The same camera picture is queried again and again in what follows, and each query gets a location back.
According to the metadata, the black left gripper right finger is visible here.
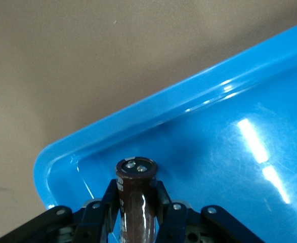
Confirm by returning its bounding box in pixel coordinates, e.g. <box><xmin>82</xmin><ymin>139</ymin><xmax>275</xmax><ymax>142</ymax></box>
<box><xmin>154</xmin><ymin>181</ymin><xmax>263</xmax><ymax>243</ymax></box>

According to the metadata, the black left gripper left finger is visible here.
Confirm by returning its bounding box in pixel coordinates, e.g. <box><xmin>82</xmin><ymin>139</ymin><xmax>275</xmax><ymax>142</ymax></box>
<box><xmin>0</xmin><ymin>178</ymin><xmax>120</xmax><ymax>243</ymax></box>

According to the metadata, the dark brown electrolytic capacitor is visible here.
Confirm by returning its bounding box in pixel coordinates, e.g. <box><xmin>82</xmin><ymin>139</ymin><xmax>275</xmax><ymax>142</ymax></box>
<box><xmin>114</xmin><ymin>156</ymin><xmax>159</xmax><ymax>243</ymax></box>

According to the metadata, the blue plastic tray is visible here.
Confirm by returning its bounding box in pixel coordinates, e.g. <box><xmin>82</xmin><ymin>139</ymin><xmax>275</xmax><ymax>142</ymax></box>
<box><xmin>33</xmin><ymin>19</ymin><xmax>297</xmax><ymax>243</ymax></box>

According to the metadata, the brown table mat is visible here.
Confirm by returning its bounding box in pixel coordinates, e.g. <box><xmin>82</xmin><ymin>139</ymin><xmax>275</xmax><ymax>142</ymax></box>
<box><xmin>0</xmin><ymin>0</ymin><xmax>297</xmax><ymax>243</ymax></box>

